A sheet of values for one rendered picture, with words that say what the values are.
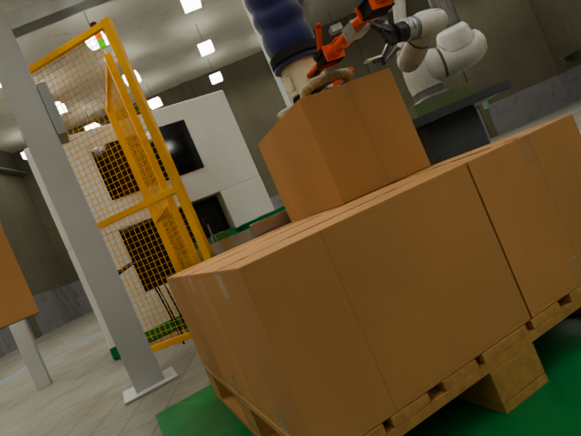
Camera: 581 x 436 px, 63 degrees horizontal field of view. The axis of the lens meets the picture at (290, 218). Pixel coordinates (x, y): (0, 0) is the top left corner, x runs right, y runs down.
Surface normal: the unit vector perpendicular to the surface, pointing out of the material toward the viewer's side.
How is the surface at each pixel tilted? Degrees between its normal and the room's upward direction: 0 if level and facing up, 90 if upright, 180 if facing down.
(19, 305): 90
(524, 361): 90
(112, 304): 90
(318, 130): 90
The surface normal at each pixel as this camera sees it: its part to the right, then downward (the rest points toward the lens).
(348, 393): 0.36, -0.14
